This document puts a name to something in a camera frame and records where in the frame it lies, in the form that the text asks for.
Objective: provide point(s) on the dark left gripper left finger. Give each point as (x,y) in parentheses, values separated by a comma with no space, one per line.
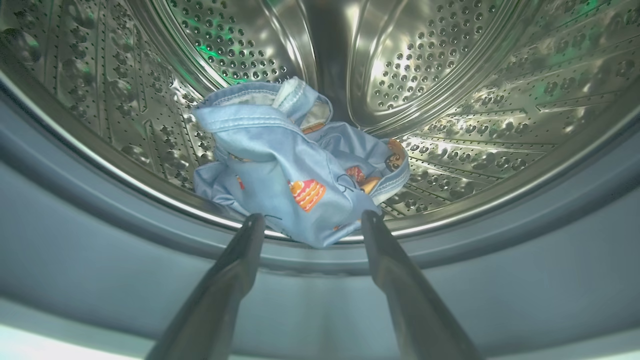
(220,310)

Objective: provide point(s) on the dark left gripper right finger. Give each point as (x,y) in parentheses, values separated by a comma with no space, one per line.
(415,320)

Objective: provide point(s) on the blue bear print garment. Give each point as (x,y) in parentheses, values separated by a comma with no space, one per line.
(270,165)

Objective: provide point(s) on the perforated stainless steel drum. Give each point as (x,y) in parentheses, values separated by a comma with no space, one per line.
(450,60)

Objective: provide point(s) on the grey rubber door gasket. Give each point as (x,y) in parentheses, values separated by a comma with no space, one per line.
(100,260)

